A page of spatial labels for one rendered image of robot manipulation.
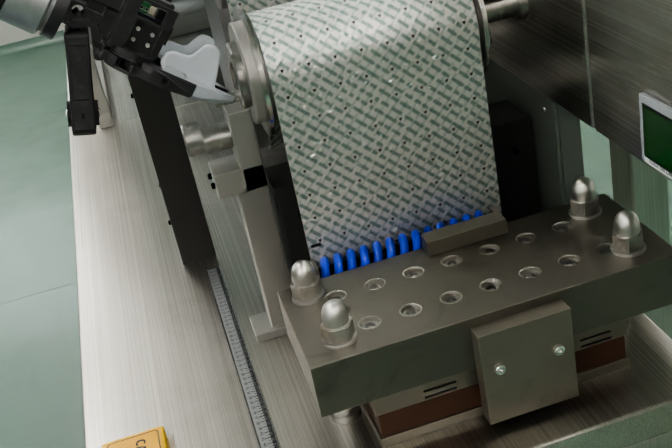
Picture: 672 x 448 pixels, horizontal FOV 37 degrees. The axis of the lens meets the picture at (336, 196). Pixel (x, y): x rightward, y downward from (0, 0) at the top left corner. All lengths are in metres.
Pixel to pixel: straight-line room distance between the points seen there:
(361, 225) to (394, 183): 0.06
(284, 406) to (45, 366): 2.05
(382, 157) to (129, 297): 0.50
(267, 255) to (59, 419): 1.75
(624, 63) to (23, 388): 2.39
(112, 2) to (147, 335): 0.49
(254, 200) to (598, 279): 0.41
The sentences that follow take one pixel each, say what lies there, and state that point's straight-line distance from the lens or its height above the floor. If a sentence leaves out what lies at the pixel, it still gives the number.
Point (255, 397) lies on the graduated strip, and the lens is 1.18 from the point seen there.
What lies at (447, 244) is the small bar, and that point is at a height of 1.04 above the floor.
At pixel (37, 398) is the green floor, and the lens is 3.02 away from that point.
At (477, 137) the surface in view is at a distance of 1.15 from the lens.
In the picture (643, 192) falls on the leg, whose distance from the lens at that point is 1.45.
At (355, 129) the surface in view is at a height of 1.18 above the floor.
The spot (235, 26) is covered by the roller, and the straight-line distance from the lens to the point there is 1.09.
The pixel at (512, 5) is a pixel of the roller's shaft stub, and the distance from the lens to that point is 1.17.
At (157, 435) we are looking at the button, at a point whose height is 0.92.
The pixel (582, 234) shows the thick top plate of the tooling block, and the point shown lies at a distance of 1.12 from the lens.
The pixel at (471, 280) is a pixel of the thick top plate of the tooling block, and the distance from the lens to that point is 1.06.
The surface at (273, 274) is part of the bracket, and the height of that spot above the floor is 0.99.
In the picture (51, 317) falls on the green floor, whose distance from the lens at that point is 3.40.
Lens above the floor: 1.59
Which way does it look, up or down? 26 degrees down
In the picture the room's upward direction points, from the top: 12 degrees counter-clockwise
